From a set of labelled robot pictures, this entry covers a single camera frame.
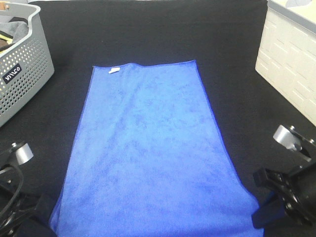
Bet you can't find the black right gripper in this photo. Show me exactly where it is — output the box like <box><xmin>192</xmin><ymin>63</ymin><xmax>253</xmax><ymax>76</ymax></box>
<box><xmin>251</xmin><ymin>161</ymin><xmax>316</xmax><ymax>229</ymax></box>

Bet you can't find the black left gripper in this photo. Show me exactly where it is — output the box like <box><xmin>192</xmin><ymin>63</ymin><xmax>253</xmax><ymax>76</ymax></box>
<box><xmin>0</xmin><ymin>163</ymin><xmax>57</xmax><ymax>237</ymax></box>

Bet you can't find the blue microfibre towel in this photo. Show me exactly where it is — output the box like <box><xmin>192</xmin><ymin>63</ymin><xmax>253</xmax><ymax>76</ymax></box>
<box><xmin>50</xmin><ymin>61</ymin><xmax>264</xmax><ymax>237</ymax></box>

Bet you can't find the grey perforated plastic basket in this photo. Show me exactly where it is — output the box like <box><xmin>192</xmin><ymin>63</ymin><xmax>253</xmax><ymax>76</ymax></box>
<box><xmin>0</xmin><ymin>0</ymin><xmax>54</xmax><ymax>125</ymax></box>

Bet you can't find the brown cloth in basket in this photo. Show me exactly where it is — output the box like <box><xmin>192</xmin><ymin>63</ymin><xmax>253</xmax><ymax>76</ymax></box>
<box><xmin>0</xmin><ymin>39</ymin><xmax>11</xmax><ymax>52</ymax></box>

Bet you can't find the yellow cloth in basket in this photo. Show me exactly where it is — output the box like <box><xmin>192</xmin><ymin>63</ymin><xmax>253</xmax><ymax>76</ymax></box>
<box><xmin>0</xmin><ymin>35</ymin><xmax>13</xmax><ymax>44</ymax></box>

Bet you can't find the grey towel in basket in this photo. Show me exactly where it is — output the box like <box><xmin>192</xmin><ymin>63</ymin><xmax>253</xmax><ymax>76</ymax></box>
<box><xmin>0</xmin><ymin>21</ymin><xmax>29</xmax><ymax>43</ymax></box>

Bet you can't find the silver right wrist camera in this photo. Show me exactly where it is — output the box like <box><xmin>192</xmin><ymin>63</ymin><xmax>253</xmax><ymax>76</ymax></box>
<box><xmin>273</xmin><ymin>125</ymin><xmax>316</xmax><ymax>162</ymax></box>

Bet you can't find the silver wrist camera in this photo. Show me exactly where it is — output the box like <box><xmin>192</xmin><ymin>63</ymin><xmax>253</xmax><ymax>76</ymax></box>
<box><xmin>11</xmin><ymin>142</ymin><xmax>34</xmax><ymax>165</ymax></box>
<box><xmin>273</xmin><ymin>125</ymin><xmax>316</xmax><ymax>162</ymax></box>

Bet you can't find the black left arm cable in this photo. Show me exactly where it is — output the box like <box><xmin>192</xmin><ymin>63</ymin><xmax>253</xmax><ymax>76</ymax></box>
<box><xmin>0</xmin><ymin>165</ymin><xmax>25</xmax><ymax>220</ymax></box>

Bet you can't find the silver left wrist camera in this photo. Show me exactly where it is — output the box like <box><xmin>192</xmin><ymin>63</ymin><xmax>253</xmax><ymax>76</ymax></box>
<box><xmin>11</xmin><ymin>142</ymin><xmax>34</xmax><ymax>165</ymax></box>

